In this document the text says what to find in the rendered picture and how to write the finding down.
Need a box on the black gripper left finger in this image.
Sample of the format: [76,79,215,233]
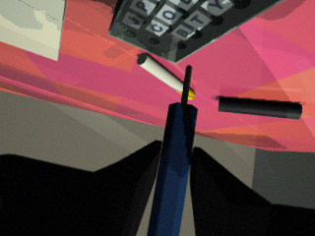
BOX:
[0,140,162,236]

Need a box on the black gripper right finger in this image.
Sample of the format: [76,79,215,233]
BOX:
[189,147,315,236]

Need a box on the dark blue stylus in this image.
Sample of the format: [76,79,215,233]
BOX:
[147,65,198,236]

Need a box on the pale beige flat rectangular panel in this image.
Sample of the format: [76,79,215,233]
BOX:
[0,0,67,61]

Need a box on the dark grey cylinder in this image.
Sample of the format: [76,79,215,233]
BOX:
[218,97,302,120]

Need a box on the black keyboard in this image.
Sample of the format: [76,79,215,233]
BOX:
[107,0,285,65]

